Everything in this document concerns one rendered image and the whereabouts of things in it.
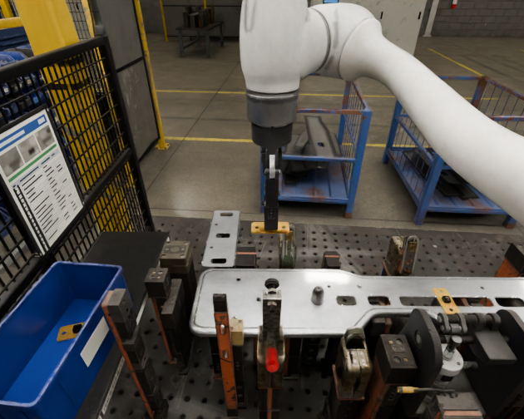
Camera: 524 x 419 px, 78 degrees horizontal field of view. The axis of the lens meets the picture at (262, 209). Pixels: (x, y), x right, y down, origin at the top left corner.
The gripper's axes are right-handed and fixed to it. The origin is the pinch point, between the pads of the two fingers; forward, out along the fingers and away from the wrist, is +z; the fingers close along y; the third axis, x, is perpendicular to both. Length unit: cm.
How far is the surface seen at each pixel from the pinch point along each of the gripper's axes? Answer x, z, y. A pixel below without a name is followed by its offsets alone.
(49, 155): 54, -6, 16
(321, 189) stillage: -50, 111, 193
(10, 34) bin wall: 168, -15, 183
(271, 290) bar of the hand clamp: 0.1, 7.6, -14.9
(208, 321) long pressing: 15.5, 28.5, -6.4
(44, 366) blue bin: 48, 25, -20
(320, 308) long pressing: -13.0, 28.7, -2.5
